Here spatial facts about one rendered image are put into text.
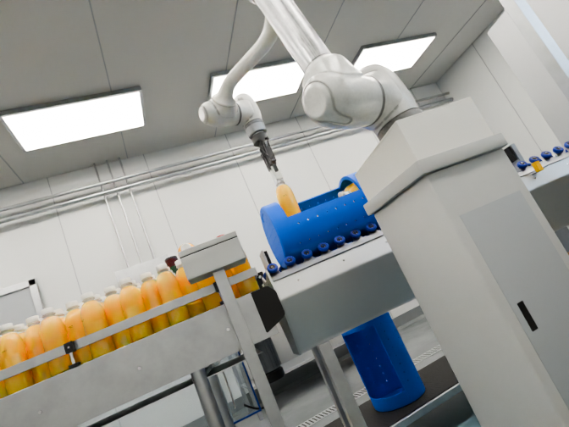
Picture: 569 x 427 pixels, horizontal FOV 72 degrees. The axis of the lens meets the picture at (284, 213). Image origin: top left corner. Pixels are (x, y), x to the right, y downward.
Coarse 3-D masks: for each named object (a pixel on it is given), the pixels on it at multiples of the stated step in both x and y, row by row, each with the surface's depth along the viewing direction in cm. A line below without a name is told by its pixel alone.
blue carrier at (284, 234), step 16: (352, 176) 169; (336, 192) 185; (352, 192) 162; (272, 208) 159; (304, 208) 182; (320, 208) 158; (336, 208) 159; (352, 208) 160; (272, 224) 155; (288, 224) 154; (304, 224) 155; (320, 224) 156; (336, 224) 158; (352, 224) 161; (272, 240) 167; (288, 240) 153; (304, 240) 155; (320, 240) 158; (352, 240) 168; (288, 256) 155
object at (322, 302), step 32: (544, 192) 175; (352, 256) 155; (384, 256) 155; (288, 288) 147; (320, 288) 149; (352, 288) 152; (384, 288) 155; (288, 320) 145; (320, 320) 149; (352, 320) 152
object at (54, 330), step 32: (128, 288) 135; (160, 288) 136; (64, 320) 137; (96, 320) 130; (160, 320) 135; (0, 352) 123; (32, 352) 128; (96, 352) 127; (0, 384) 124; (32, 384) 124
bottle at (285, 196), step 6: (282, 186) 165; (288, 186) 166; (276, 192) 166; (282, 192) 164; (288, 192) 164; (282, 198) 163; (288, 198) 163; (294, 198) 164; (282, 204) 163; (288, 204) 162; (294, 204) 162; (288, 210) 162; (294, 210) 161; (300, 210) 163; (288, 216) 162
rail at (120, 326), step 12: (240, 276) 139; (252, 276) 140; (204, 288) 136; (180, 300) 134; (192, 300) 134; (144, 312) 131; (156, 312) 132; (120, 324) 129; (132, 324) 130; (84, 336) 127; (96, 336) 127; (60, 348) 125; (36, 360) 123; (48, 360) 123; (0, 372) 121; (12, 372) 121
